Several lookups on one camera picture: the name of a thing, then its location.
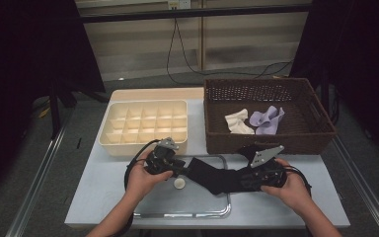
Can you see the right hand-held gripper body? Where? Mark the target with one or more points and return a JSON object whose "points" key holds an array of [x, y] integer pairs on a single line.
{"points": [[263, 156]]}

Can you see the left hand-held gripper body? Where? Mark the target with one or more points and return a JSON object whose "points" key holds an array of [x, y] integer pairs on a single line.
{"points": [[167, 144]]}

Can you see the black sock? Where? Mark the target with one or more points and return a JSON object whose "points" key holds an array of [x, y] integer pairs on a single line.
{"points": [[210, 179]]}

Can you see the purple sock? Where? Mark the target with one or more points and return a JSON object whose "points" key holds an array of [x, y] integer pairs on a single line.
{"points": [[266, 123]]}

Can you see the clear plastic box lid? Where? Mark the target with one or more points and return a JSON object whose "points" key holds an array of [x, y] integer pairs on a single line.
{"points": [[194, 204]]}

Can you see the white sock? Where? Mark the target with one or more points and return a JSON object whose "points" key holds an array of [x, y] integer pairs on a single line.
{"points": [[238, 125]]}

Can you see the cream divided storage box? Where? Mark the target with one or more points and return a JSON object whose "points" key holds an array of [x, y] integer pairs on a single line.
{"points": [[128, 149]]}

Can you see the brown woven basket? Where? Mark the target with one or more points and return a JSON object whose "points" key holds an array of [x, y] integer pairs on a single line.
{"points": [[220, 144]]}

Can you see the person's right hand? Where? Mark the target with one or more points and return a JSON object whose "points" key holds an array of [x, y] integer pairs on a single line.
{"points": [[292, 194]]}

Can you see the person's left hand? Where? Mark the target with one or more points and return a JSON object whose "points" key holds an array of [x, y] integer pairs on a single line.
{"points": [[138, 182]]}

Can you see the light wooden board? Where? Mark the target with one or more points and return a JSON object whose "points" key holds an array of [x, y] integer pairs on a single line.
{"points": [[151, 94]]}

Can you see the small black stick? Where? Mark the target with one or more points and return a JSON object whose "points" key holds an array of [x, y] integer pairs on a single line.
{"points": [[79, 143]]}

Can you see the black metal stand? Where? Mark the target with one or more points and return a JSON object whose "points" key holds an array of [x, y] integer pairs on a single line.
{"points": [[55, 115]]}

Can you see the yellow strip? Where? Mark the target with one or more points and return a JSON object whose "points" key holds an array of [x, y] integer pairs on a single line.
{"points": [[44, 113]]}

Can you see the black horizontal bar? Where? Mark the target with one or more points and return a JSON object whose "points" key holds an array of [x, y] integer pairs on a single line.
{"points": [[194, 13]]}

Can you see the black curtain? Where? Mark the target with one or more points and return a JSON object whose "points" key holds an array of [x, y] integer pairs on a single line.
{"points": [[19, 65], [358, 49]]}

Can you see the white wall power outlet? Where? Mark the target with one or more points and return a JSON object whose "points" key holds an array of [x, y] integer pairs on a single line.
{"points": [[184, 4]]}

